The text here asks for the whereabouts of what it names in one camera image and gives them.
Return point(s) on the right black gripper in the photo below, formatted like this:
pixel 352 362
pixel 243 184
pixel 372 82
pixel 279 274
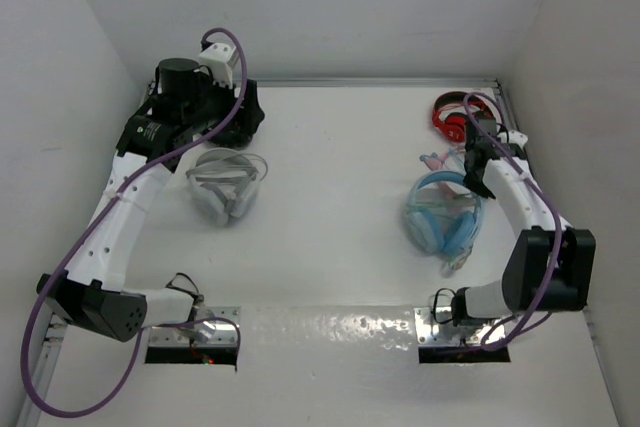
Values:
pixel 484 190

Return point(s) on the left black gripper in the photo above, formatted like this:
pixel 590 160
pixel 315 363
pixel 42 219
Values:
pixel 204 82

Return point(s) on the light blue headphones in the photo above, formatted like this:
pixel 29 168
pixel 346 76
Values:
pixel 443 226

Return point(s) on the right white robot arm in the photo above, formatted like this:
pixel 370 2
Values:
pixel 550 267

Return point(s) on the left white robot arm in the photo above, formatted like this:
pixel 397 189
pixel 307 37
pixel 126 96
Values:
pixel 88 291

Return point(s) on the red black headphones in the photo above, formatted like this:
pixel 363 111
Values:
pixel 451 123

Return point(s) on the pink blue headphones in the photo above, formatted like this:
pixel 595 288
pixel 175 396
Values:
pixel 449 160

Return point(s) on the white grey headphones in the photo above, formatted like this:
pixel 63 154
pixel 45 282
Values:
pixel 225 182

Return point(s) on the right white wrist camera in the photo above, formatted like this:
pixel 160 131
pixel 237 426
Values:
pixel 514 139

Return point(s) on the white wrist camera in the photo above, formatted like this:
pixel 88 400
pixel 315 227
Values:
pixel 514 139
pixel 221 59

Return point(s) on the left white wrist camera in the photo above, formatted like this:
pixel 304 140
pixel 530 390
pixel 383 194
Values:
pixel 221 59

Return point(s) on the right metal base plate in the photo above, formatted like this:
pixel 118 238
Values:
pixel 440 342

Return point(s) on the metal base plate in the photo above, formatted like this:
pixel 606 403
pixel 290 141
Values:
pixel 213 339
pixel 440 342

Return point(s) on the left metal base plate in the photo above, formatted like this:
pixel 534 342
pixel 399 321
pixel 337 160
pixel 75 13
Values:
pixel 213 339

